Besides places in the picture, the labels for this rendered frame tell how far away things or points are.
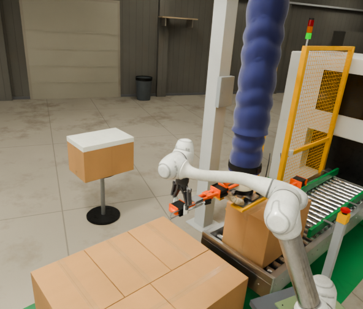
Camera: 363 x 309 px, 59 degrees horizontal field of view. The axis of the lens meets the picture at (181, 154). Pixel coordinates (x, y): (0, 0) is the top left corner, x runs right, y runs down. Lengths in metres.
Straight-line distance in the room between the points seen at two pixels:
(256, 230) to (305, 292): 0.92
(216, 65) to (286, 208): 2.08
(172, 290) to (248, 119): 1.25
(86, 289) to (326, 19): 12.86
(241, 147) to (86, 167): 1.85
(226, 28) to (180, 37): 7.47
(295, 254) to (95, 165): 2.43
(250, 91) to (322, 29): 11.95
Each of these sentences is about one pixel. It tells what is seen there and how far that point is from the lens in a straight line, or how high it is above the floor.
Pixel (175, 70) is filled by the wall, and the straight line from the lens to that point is 10.69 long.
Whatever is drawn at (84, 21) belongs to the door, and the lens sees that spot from 9.84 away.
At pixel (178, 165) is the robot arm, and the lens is 1.54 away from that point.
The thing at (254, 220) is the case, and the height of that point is 0.92.
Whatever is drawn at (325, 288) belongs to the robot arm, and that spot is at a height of 1.04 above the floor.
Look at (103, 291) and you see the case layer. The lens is 2.38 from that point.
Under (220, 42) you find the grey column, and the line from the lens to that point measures 3.21.
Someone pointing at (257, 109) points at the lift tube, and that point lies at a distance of 2.01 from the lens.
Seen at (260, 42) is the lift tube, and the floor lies 2.15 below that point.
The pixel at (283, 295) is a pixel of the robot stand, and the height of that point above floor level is 0.75.
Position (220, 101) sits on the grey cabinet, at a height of 1.54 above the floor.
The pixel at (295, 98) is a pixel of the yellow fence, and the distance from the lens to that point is 3.41.
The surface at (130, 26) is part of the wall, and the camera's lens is 10.14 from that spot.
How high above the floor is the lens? 2.22
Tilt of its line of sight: 22 degrees down
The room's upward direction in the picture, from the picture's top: 4 degrees clockwise
